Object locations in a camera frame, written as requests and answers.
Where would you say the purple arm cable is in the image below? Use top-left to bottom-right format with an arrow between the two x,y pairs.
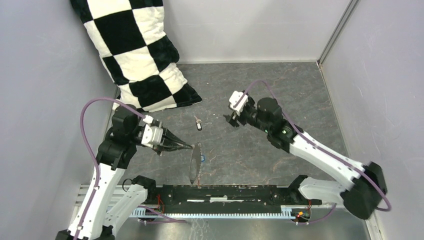
72,97 -> 148,240
233,80 -> 392,212

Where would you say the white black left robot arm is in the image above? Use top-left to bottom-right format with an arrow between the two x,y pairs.
56,105 -> 194,240

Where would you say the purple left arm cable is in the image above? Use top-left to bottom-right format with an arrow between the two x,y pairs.
72,97 -> 148,240

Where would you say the aluminium corner frame post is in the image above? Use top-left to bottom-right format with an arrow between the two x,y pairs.
316,0 -> 360,68

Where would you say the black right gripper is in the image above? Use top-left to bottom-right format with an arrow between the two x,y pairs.
223,99 -> 271,134

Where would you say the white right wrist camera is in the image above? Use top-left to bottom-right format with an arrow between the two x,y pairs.
228,91 -> 248,115

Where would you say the white slotted cable duct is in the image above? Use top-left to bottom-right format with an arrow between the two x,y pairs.
129,206 -> 311,221

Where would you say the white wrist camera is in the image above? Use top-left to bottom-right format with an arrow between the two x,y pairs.
228,91 -> 248,115
141,115 -> 164,148

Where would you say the black white checkered pillow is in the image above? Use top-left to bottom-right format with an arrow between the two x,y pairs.
70,0 -> 202,113

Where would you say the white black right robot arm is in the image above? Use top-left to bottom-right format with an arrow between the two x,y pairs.
225,91 -> 388,220

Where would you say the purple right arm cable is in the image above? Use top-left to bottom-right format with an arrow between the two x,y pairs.
233,80 -> 392,212

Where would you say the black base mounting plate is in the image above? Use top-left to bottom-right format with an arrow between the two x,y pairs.
144,185 -> 322,214

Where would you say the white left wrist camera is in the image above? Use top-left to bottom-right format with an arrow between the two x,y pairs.
141,115 -> 164,148

